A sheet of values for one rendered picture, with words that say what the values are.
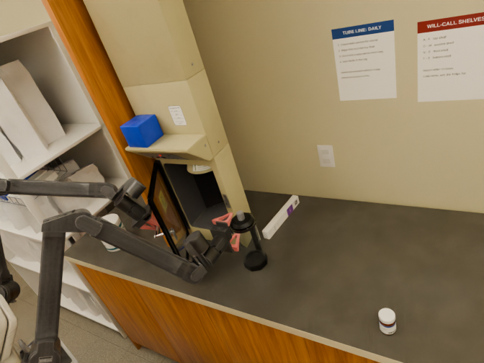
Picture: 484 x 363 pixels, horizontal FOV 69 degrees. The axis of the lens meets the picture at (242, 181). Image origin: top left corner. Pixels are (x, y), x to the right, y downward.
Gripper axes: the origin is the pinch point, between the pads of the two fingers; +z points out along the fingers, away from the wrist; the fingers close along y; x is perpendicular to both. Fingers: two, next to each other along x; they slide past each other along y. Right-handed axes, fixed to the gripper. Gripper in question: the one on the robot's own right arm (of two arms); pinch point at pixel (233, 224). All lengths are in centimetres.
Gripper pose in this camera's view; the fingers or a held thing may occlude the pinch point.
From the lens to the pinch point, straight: 132.0
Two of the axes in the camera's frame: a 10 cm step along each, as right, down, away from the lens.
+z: 4.8, -5.7, 6.7
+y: -2.7, -8.2, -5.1
